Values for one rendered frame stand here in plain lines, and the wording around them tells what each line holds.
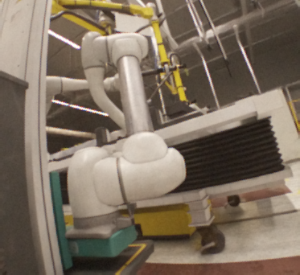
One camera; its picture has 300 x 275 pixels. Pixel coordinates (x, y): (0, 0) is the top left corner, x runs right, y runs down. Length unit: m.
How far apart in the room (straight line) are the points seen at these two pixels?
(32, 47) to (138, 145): 0.52
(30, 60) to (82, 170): 0.42
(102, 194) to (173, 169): 0.23
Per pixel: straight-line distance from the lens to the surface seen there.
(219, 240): 1.36
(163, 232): 1.76
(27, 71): 0.74
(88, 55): 0.94
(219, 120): 1.02
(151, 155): 0.60
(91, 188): 0.60
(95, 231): 0.61
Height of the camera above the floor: 0.58
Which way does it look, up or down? 16 degrees up
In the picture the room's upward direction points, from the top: 12 degrees counter-clockwise
